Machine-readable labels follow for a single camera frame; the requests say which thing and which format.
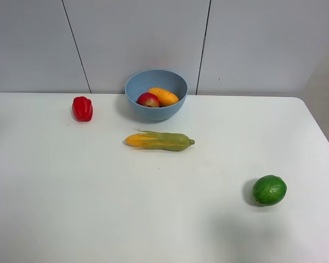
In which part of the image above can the corn cob with husk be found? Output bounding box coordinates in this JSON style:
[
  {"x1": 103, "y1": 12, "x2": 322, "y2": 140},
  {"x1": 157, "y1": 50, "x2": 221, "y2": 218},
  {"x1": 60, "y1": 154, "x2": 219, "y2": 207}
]
[{"x1": 124, "y1": 129, "x2": 195, "y2": 152}]

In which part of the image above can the blue bowl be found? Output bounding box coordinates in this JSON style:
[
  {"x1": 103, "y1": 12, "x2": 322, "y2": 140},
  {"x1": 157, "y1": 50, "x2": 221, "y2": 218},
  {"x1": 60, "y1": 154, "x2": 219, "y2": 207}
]
[{"x1": 124, "y1": 70, "x2": 188, "y2": 121}]

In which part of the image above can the green lime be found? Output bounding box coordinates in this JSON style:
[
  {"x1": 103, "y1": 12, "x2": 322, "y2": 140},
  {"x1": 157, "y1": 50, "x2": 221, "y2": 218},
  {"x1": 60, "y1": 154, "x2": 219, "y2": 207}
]
[{"x1": 252, "y1": 175, "x2": 287, "y2": 206}]

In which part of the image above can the orange mango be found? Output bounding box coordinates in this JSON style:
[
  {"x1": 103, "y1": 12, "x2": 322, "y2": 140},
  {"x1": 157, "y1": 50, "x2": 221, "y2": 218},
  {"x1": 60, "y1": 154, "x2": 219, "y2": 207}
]
[{"x1": 148, "y1": 87, "x2": 179, "y2": 107}]

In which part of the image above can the red pomegranate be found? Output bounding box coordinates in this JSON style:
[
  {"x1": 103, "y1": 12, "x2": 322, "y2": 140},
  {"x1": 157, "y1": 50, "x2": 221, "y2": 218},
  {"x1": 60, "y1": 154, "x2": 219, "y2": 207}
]
[{"x1": 137, "y1": 92, "x2": 160, "y2": 108}]

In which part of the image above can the red bell pepper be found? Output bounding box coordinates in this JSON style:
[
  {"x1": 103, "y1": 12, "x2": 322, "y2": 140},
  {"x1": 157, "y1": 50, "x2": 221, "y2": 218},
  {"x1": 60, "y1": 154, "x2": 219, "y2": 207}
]
[{"x1": 72, "y1": 96, "x2": 93, "y2": 122}]

